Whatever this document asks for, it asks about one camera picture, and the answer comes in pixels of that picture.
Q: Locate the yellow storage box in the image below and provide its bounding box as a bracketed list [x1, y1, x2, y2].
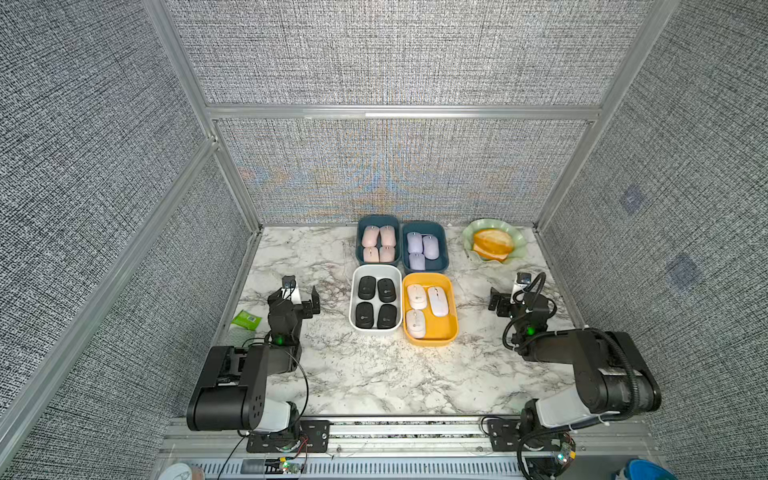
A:
[402, 272, 459, 347]

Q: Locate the purple mouse front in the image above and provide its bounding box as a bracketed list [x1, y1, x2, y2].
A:
[422, 234, 440, 260]

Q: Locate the green wavy plate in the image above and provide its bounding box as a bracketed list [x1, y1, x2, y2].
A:
[462, 218, 527, 264]

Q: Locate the round bread bun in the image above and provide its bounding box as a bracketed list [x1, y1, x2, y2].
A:
[473, 229, 515, 253]

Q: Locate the pale green cloth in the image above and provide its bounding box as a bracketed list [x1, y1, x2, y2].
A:
[221, 328, 264, 348]

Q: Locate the black mouse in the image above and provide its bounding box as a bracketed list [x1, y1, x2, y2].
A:
[357, 275, 377, 301]
[377, 278, 397, 303]
[355, 301, 375, 329]
[377, 304, 399, 330]

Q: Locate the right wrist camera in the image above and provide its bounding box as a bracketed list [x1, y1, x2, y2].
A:
[510, 271, 533, 304]

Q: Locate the pink mouse with scroll wheel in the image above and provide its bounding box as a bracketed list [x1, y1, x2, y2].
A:
[379, 225, 397, 247]

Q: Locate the white storage box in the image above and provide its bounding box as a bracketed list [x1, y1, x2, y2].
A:
[348, 264, 404, 336]

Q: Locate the white mouse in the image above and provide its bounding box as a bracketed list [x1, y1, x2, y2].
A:
[427, 286, 450, 318]
[405, 309, 427, 339]
[406, 284, 428, 310]

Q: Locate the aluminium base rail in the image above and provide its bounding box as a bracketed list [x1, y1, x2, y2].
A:
[149, 413, 667, 480]

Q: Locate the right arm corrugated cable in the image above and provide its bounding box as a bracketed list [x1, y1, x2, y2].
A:
[501, 271, 643, 480]

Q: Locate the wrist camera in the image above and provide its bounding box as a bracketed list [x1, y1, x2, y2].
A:
[510, 271, 533, 304]
[280, 275, 302, 305]

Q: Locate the purple mouse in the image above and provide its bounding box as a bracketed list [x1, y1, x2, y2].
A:
[406, 231, 423, 254]
[422, 234, 440, 260]
[409, 253, 426, 271]

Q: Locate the white mouse front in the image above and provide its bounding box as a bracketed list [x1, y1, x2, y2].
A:
[405, 309, 427, 339]

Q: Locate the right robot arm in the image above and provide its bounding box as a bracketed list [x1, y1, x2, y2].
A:
[488, 286, 662, 433]

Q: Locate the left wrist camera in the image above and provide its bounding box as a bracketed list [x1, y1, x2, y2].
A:
[280, 275, 302, 305]

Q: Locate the bread slice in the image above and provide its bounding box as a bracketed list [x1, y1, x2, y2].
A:
[472, 244, 511, 263]

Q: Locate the teal storage box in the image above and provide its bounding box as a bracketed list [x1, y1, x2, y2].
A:
[356, 215, 402, 265]
[401, 221, 450, 273]

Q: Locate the green white object at wall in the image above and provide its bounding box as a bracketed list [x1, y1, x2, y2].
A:
[230, 310, 262, 331]

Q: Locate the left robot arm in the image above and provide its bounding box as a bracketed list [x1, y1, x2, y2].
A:
[186, 289, 321, 434]

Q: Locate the black mouse front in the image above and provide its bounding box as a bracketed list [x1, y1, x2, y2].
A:
[357, 275, 377, 301]

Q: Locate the white round object bottom left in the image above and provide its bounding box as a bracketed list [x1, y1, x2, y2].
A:
[158, 463, 194, 480]

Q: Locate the blue object bottom right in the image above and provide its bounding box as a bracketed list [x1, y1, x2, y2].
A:
[611, 459, 677, 480]

